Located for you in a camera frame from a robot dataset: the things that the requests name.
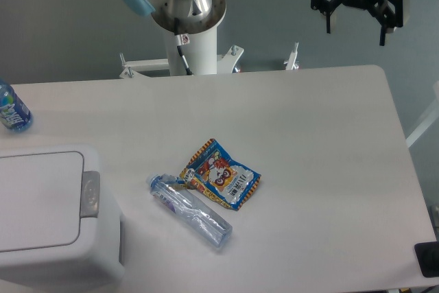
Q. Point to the white trash can body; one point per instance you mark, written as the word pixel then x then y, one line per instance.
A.
pixel 94 259

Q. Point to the blue snack bag wrapper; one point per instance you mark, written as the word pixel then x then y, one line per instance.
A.
pixel 216 175

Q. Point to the crushed clear plastic bottle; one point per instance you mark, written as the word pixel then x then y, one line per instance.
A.
pixel 173 192

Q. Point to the white frame at right edge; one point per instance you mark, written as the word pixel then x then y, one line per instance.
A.
pixel 428 117

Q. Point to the grey trash can push button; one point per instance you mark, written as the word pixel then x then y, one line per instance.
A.
pixel 90 191

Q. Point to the white trash can lid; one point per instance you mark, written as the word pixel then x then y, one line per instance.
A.
pixel 40 200

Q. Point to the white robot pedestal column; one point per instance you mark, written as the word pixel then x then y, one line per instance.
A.
pixel 198 52

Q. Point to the black device at table edge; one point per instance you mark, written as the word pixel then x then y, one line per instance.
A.
pixel 427 256

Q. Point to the blue labelled drink bottle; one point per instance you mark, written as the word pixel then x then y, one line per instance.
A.
pixel 15 115

